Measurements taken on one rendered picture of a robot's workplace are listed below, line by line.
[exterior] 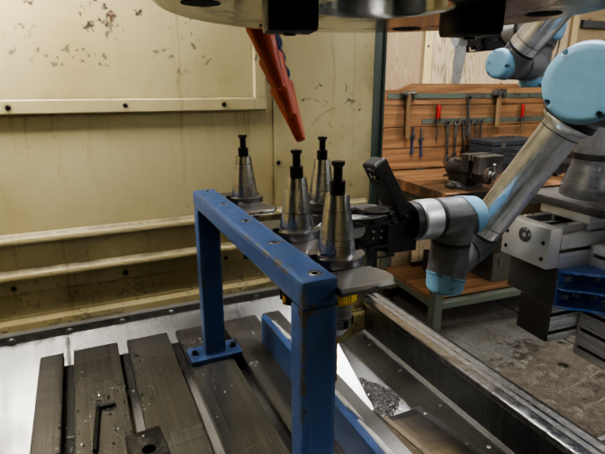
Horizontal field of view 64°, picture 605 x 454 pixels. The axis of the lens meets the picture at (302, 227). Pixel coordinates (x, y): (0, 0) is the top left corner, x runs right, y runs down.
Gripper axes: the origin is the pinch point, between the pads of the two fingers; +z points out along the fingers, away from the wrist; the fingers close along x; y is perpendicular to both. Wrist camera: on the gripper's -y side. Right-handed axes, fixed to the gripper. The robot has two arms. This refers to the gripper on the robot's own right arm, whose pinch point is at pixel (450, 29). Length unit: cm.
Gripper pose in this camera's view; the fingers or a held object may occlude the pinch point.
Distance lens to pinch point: 171.1
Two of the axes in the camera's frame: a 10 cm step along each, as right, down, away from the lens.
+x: 8.1, -2.9, 5.1
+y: 1.1, 9.3, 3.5
